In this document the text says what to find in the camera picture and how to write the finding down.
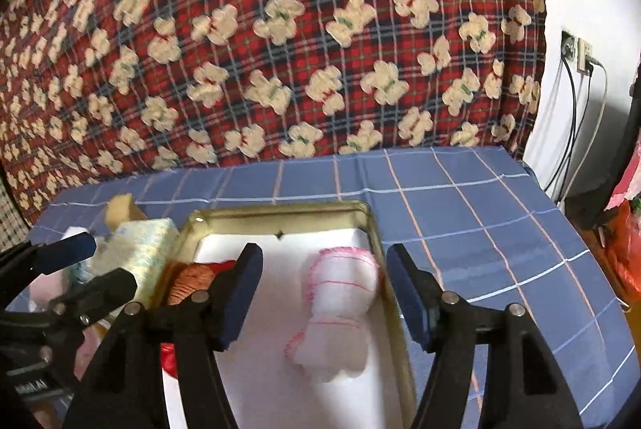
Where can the red embroidered pouch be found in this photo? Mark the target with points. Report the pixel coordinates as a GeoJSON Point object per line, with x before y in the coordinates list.
{"type": "Point", "coordinates": [190, 282]}

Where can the white wall socket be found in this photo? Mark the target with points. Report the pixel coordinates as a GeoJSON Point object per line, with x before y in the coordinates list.
{"type": "Point", "coordinates": [583, 55]}
{"type": "Point", "coordinates": [568, 45]}

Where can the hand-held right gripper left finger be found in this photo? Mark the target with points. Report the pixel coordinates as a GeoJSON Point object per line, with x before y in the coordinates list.
{"type": "Point", "coordinates": [241, 298]}

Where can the yellow cloth piece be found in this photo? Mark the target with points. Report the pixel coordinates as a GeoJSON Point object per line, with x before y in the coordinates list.
{"type": "Point", "coordinates": [122, 208]}

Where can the red plaid bear blanket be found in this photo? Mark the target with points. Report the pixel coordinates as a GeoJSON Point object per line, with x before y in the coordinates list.
{"type": "Point", "coordinates": [280, 33]}

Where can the yellow patterned tissue pack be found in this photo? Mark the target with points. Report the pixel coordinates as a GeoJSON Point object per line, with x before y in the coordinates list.
{"type": "Point", "coordinates": [142, 248]}

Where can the blue checked bed sheet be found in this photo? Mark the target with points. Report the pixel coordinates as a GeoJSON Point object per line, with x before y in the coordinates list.
{"type": "Point", "coordinates": [480, 233]}

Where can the beige checked cloth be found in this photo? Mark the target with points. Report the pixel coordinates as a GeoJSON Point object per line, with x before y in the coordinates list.
{"type": "Point", "coordinates": [12, 218]}

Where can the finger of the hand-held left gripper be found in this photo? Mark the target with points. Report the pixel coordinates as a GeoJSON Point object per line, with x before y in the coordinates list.
{"type": "Point", "coordinates": [102, 291]}
{"type": "Point", "coordinates": [70, 251]}

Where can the white towel pink stitching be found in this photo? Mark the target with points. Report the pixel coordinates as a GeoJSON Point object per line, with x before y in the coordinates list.
{"type": "Point", "coordinates": [335, 298]}

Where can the red plastic bag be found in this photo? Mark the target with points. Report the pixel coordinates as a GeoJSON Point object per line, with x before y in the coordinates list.
{"type": "Point", "coordinates": [626, 233]}

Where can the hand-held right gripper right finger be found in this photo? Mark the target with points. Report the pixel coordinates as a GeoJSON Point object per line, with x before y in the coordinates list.
{"type": "Point", "coordinates": [408, 298]}

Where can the gold metal tin box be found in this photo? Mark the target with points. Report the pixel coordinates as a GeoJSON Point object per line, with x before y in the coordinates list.
{"type": "Point", "coordinates": [395, 334]}

